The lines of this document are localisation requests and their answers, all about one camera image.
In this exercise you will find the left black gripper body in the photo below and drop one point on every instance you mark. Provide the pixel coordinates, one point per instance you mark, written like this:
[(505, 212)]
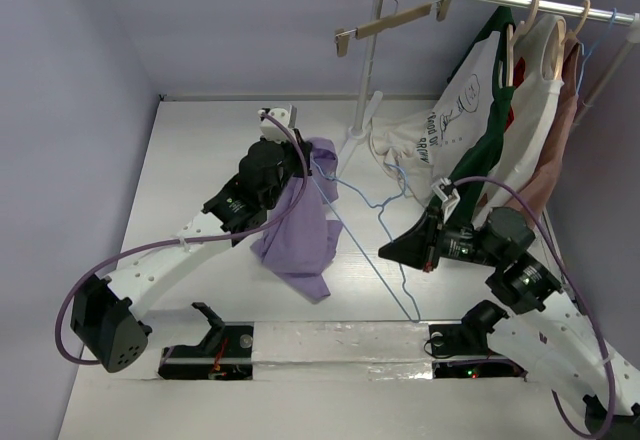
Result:
[(292, 165)]

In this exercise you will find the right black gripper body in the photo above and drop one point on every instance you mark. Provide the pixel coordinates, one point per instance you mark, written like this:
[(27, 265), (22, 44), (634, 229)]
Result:
[(435, 239)]

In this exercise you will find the blue wire hanger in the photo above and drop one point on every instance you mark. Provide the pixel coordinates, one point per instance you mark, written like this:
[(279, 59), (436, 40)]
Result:
[(379, 208), (588, 52)]

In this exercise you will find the purple t shirt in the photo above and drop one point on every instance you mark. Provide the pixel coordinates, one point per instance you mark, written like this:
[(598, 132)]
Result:
[(299, 248)]

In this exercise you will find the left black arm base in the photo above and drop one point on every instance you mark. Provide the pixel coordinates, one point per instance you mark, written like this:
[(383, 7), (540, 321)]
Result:
[(223, 354)]

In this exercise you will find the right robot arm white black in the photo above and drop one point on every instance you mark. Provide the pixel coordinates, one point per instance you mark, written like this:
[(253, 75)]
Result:
[(529, 320)]

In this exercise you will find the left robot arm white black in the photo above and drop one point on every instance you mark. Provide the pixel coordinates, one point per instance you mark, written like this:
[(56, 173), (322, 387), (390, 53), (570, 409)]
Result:
[(107, 312)]

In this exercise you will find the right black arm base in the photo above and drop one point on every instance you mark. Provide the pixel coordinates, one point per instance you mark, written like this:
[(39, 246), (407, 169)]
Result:
[(461, 350)]

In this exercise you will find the dark green t shirt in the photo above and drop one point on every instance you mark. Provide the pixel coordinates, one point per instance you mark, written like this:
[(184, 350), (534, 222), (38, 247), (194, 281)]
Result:
[(475, 160)]

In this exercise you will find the cream printed t shirt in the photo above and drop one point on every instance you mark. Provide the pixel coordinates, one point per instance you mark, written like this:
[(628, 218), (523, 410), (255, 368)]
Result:
[(425, 146)]

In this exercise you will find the pink shirt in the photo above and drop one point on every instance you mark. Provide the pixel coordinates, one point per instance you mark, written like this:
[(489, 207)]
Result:
[(553, 150)]

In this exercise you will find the wooden clip hanger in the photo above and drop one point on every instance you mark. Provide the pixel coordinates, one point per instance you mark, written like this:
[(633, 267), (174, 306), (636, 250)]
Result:
[(342, 37)]

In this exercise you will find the wooden hanger left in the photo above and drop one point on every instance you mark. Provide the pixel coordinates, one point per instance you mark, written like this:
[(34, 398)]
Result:
[(513, 34)]

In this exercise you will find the wooden hanger right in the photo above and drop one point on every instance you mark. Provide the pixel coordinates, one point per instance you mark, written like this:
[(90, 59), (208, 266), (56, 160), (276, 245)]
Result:
[(564, 35)]

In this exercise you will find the white tank top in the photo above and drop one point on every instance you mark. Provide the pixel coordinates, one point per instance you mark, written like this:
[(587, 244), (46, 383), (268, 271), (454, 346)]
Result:
[(535, 104)]

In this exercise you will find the red garment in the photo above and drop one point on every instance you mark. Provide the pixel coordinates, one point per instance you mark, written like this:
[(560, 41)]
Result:
[(518, 78)]

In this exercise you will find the white clothes rack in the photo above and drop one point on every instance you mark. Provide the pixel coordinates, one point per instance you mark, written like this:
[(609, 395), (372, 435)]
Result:
[(369, 101)]

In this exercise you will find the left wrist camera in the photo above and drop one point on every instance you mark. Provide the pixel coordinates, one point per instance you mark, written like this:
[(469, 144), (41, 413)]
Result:
[(277, 124)]

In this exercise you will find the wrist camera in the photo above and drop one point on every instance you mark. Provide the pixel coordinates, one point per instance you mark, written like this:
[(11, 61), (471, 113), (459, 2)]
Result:
[(277, 124), (445, 190)]

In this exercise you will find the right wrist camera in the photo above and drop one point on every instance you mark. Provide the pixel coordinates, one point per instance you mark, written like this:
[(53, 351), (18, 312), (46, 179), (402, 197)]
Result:
[(445, 190)]

